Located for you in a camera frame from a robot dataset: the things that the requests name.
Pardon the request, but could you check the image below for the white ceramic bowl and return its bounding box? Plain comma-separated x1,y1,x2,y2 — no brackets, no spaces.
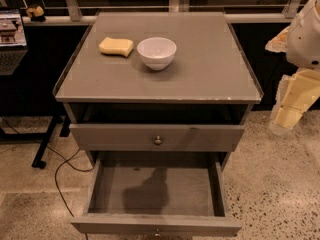
137,37,177,70

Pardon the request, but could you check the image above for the yellow black tape dispenser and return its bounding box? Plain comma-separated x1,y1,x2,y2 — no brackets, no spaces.
26,5,46,22

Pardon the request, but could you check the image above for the black floor cable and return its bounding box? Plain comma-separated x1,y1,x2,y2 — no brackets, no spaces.
0,116,95,240

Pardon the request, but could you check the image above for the grey top drawer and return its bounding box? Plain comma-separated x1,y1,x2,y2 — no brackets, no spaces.
70,124,244,152

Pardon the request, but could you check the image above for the black desk stand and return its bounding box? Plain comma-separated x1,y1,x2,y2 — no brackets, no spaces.
0,116,71,169

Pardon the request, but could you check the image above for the grey drawer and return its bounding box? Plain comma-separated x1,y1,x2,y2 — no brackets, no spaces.
71,152,241,237
70,124,244,152

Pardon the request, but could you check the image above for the metal window railing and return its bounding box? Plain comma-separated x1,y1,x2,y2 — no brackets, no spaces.
13,0,309,27

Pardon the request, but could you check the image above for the grey drawer cabinet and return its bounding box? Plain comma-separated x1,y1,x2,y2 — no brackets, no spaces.
52,11,265,172

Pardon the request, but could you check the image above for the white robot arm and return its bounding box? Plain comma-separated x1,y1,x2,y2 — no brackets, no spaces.
265,0,320,134

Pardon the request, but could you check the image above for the open laptop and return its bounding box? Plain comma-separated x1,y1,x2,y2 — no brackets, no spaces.
0,7,28,76

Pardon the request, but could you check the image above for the yellow sponge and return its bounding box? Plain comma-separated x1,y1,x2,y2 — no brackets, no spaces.
98,37,133,57

